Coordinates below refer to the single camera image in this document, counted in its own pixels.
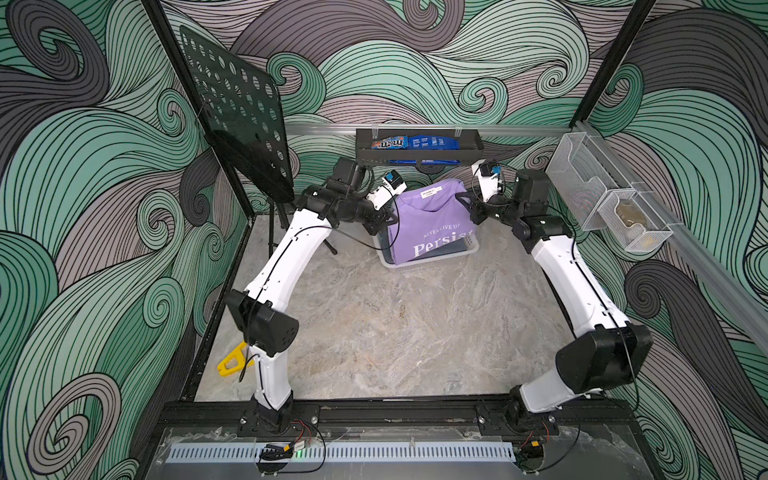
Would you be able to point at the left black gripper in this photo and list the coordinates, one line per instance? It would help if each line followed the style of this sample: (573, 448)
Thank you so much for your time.
(382, 217)

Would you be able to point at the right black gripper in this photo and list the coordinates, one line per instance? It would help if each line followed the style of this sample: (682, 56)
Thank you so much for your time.
(480, 207)

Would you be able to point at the purple Persist t-shirt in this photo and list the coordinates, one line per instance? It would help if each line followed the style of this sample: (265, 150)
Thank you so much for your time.
(429, 218)

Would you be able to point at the white perforated plastic basket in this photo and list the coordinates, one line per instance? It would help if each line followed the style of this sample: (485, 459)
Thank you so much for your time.
(460, 248)

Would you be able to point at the grey t-shirt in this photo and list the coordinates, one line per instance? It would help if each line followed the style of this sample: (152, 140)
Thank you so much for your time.
(393, 255)

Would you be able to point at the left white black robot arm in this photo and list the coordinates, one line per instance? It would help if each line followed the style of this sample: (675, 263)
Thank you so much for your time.
(259, 311)

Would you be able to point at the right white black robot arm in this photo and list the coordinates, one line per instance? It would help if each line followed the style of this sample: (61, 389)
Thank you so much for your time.
(608, 350)

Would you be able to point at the blue candy packet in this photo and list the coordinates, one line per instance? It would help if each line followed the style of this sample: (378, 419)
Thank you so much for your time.
(418, 142)

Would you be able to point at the black perforated music stand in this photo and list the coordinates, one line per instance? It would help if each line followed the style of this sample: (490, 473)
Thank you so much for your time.
(241, 105)

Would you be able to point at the yellow plastic triangle tool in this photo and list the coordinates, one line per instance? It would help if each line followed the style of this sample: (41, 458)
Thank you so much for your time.
(234, 362)

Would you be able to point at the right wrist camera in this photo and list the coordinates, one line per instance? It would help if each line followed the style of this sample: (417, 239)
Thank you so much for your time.
(488, 176)

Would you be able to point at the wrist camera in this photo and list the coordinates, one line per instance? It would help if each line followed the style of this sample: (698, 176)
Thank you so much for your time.
(488, 176)
(392, 186)

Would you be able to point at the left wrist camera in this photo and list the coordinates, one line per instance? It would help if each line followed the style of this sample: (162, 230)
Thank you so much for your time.
(392, 186)

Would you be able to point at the black wall tray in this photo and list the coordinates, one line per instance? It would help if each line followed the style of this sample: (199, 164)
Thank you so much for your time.
(471, 147)

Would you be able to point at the clear plastic wall bin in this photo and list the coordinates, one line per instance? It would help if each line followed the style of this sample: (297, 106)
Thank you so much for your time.
(581, 179)

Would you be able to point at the small clear wall bin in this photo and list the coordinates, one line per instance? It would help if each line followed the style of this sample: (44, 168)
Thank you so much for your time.
(633, 223)

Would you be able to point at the white slotted cable duct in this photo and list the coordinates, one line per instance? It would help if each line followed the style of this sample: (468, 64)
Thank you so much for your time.
(346, 452)

